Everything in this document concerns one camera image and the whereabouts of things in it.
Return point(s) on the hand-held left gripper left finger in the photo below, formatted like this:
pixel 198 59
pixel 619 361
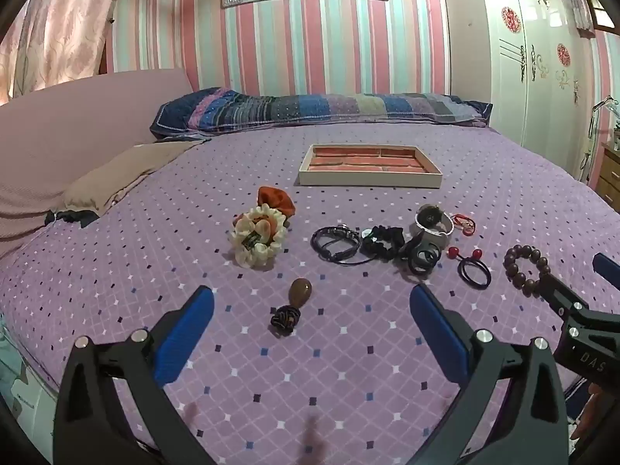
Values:
pixel 186 334

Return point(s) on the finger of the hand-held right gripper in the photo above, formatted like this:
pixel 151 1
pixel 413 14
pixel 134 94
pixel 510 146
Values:
pixel 557 293
pixel 606 267

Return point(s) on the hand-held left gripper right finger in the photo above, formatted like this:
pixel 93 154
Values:
pixel 438 334

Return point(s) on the black hair claw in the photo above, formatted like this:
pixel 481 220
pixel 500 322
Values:
pixel 416 254

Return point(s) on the cream flower scrunchie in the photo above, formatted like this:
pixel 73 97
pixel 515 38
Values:
pixel 252 223

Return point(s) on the brick-lined cardboard tray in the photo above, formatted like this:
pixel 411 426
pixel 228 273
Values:
pixel 368 164

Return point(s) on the person's right hand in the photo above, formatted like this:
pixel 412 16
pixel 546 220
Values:
pixel 590 416

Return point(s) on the wooden nightstand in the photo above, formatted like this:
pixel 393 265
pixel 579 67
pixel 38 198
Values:
pixel 610 174

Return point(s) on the purple diamond bedsheet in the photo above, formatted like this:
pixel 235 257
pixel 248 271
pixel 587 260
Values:
pixel 348 373

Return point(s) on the black scrunchie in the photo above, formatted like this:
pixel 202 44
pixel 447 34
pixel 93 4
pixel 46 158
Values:
pixel 385 241

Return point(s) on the dark round hair clip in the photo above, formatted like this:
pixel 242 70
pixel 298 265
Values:
pixel 429 214

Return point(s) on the desk lamp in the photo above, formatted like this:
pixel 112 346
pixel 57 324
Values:
pixel 593 116

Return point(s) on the orange scrunchie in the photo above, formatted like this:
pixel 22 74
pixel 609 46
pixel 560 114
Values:
pixel 276 199

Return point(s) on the dark cloth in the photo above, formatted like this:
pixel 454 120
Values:
pixel 72 217

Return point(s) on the white printed box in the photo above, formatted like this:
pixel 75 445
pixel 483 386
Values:
pixel 24 387

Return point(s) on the brown cloth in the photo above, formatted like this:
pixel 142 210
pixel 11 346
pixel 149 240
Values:
pixel 121 174

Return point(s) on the white wardrobe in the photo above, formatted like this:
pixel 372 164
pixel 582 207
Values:
pixel 533 58

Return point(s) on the pink ribbed blanket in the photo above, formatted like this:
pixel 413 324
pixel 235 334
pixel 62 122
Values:
pixel 72 131

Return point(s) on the long patchwork pillow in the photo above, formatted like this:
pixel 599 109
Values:
pixel 315 109

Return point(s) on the brown framed window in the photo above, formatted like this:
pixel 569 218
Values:
pixel 598 9

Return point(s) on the pink patterned curtain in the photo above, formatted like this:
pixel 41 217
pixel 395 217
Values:
pixel 58 24

